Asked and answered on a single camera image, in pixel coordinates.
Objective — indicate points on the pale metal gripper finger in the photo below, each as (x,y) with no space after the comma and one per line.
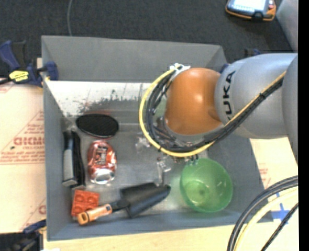
(163,167)
(143,142)

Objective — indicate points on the crushed red drink can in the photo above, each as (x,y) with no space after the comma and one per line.
(101,161)

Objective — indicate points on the green plastic bowl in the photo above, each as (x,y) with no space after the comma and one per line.
(207,187)

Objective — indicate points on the black oval disc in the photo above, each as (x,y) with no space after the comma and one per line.
(97,125)

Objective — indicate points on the grey metal bin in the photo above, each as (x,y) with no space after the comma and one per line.
(133,61)

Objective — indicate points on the grey and black long tool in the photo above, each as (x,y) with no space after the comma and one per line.
(70,161)

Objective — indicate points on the orange toy brick plate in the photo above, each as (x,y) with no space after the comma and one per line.
(84,200)

